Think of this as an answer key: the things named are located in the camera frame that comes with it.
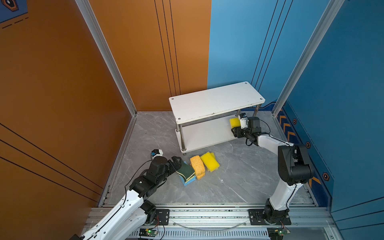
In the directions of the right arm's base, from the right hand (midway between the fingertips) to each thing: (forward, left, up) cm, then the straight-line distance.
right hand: (236, 128), depth 99 cm
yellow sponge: (+3, +1, +2) cm, 4 cm away
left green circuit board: (-56, +50, -10) cm, 76 cm away
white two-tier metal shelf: (-13, +23, +24) cm, 36 cm away
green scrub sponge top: (-30, +33, -1) cm, 44 cm away
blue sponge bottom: (-34, +33, -7) cm, 48 cm away
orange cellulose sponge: (-26, +26, -3) cm, 37 cm away
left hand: (-26, +37, +4) cm, 45 cm away
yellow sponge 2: (-24, +18, -6) cm, 31 cm away
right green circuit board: (-56, -11, -11) cm, 58 cm away
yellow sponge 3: (-19, +17, -5) cm, 26 cm away
